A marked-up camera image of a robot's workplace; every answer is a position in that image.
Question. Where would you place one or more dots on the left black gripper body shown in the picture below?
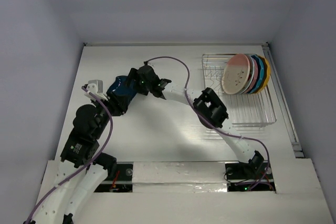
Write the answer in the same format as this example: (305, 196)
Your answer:
(115, 107)

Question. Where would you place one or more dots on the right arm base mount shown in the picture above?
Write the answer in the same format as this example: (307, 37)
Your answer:
(239, 180)

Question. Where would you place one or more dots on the pink and cream plate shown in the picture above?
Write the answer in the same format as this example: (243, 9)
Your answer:
(235, 74)

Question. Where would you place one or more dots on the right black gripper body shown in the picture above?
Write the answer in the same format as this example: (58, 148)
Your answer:
(133, 77)

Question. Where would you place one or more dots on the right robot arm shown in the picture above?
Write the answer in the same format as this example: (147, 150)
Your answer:
(210, 111)

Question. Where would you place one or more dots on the white patterned plate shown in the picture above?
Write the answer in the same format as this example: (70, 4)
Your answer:
(252, 72)

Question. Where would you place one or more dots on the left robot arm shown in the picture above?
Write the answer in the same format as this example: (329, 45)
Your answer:
(83, 165)

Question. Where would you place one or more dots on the dark blue plate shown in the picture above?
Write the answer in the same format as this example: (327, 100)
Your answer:
(120, 89)

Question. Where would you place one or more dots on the yellow plate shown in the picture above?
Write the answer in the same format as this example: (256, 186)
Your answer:
(267, 75)

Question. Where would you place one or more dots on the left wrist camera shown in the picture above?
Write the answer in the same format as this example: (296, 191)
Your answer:
(93, 89)

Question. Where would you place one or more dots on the silver foil strip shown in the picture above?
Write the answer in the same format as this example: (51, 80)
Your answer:
(179, 177)

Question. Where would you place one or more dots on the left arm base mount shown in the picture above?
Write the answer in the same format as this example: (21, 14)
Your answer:
(120, 182)

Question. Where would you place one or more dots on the wire dish rack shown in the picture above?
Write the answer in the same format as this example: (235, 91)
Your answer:
(245, 110)

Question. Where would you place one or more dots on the teal blue plate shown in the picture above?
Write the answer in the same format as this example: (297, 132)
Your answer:
(262, 74)

